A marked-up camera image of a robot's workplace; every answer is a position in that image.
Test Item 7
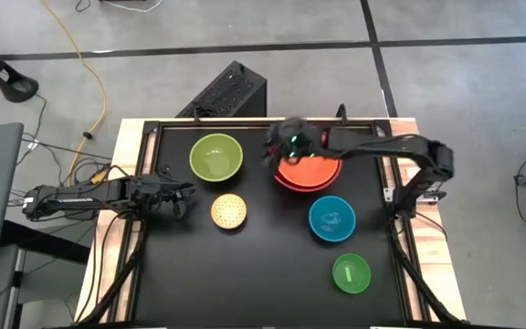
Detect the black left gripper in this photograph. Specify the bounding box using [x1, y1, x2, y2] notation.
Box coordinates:
[150, 175, 198, 220]

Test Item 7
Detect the large lime green bowl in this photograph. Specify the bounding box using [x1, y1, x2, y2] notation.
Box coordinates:
[188, 133, 245, 183]

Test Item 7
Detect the white cable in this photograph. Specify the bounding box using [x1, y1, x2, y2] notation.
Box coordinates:
[101, 0, 164, 14]

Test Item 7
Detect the black flat floor bar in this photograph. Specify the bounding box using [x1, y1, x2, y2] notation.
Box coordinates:
[0, 219, 92, 265]

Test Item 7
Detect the black table mat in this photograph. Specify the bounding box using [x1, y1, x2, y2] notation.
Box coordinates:
[133, 124, 406, 326]

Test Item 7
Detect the blue bowl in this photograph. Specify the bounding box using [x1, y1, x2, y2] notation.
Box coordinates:
[308, 195, 357, 243]

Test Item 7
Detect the orange bowl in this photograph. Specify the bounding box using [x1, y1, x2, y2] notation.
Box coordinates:
[275, 154, 342, 188]

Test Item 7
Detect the yellow bowl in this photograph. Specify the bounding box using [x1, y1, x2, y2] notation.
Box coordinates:
[210, 193, 248, 230]

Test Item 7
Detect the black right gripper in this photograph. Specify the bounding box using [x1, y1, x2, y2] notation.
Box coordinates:
[262, 118, 327, 166]

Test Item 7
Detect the yellow cable connector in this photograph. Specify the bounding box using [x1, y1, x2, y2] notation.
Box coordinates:
[89, 169, 110, 186]

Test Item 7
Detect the red bowl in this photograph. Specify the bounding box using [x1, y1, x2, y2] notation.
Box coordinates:
[273, 157, 343, 194]

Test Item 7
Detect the small green bowl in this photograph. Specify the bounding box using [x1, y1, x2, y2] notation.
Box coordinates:
[331, 253, 373, 294]

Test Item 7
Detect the black computer tower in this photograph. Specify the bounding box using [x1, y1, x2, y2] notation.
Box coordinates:
[175, 60, 268, 119]

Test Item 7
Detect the black floor cable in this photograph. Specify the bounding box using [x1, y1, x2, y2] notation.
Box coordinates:
[15, 92, 114, 166]

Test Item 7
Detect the yellow cable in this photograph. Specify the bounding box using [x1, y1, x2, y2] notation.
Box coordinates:
[40, 0, 110, 185]

